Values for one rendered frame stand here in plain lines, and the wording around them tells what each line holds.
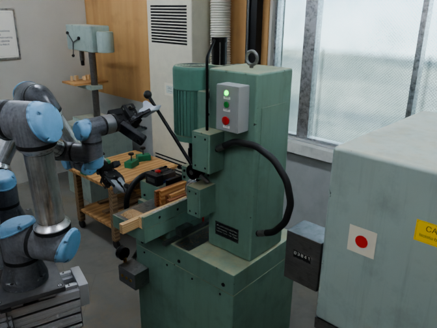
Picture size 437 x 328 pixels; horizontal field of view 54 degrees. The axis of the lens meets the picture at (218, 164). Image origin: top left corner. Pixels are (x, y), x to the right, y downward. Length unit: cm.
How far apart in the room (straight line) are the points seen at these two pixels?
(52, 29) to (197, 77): 325
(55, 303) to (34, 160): 57
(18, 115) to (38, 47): 346
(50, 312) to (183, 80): 98
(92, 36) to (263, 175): 264
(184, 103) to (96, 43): 229
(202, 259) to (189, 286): 17
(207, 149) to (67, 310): 77
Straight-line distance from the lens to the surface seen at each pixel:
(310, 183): 313
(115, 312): 281
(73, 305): 173
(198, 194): 163
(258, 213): 164
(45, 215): 145
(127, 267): 203
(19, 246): 156
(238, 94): 144
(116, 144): 416
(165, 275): 194
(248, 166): 155
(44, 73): 481
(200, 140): 156
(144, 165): 353
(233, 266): 168
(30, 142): 134
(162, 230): 180
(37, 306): 169
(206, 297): 180
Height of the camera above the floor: 172
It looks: 20 degrees down
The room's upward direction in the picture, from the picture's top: 1 degrees clockwise
